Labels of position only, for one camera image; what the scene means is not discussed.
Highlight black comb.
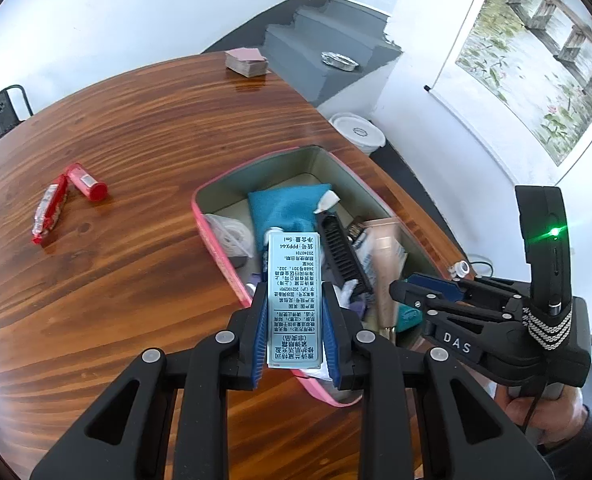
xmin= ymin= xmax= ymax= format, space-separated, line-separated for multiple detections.
xmin=316 ymin=210 xmax=374 ymax=296

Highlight pale blue printed box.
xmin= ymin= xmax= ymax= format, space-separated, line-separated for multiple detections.
xmin=266 ymin=230 xmax=323 ymax=370

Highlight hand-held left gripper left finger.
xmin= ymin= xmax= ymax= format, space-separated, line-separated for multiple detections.
xmin=28 ymin=287 xmax=269 ymax=480

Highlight white bucket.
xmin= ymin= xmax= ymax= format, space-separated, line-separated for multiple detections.
xmin=329 ymin=112 xmax=387 ymax=156

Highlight silver ashtray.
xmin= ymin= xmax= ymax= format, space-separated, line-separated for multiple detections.
xmin=321 ymin=51 xmax=360 ymax=72

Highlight black metal chair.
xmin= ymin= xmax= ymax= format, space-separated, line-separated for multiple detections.
xmin=0 ymin=85 xmax=34 ymax=158

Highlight white gauze roll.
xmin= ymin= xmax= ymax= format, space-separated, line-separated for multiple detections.
xmin=203 ymin=212 xmax=258 ymax=268

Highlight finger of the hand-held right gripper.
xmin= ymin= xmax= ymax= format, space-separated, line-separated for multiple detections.
xmin=410 ymin=275 xmax=529 ymax=310
xmin=390 ymin=279 xmax=524 ymax=361

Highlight beige long box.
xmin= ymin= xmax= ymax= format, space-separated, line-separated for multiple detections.
xmin=363 ymin=217 xmax=409 ymax=333

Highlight red tube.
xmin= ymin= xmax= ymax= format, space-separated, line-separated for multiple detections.
xmin=66 ymin=162 xmax=109 ymax=201

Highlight blue white sachets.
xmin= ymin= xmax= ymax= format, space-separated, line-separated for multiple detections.
xmin=348 ymin=230 xmax=377 ymax=281

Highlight thin cable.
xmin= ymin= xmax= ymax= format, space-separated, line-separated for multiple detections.
xmin=463 ymin=255 xmax=494 ymax=278

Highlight person's right forearm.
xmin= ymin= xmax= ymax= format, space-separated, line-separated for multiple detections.
xmin=541 ymin=405 xmax=592 ymax=466

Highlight pink storage box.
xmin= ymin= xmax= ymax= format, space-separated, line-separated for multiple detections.
xmin=191 ymin=145 xmax=429 ymax=407

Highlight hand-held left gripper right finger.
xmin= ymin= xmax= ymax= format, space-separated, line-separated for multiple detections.
xmin=322 ymin=284 xmax=554 ymax=480

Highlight grey stairs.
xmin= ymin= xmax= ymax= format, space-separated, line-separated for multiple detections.
xmin=201 ymin=0 xmax=404 ymax=108

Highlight pink card stack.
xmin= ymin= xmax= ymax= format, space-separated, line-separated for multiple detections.
xmin=225 ymin=46 xmax=269 ymax=78

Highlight wooden desktop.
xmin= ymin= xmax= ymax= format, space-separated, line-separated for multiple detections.
xmin=0 ymin=50 xmax=469 ymax=480

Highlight wall scroll painting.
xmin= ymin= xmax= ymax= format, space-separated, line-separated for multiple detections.
xmin=423 ymin=0 xmax=592 ymax=186

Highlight red white packet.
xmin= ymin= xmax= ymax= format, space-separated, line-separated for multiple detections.
xmin=31 ymin=176 xmax=69 ymax=246

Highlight person's right hand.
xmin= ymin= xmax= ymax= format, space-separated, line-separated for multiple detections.
xmin=494 ymin=387 xmax=588 ymax=447

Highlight teal packet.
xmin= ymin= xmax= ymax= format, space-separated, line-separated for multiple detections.
xmin=393 ymin=305 xmax=424 ymax=333

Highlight blue towel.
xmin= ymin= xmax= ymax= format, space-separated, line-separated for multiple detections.
xmin=247 ymin=183 xmax=334 ymax=256

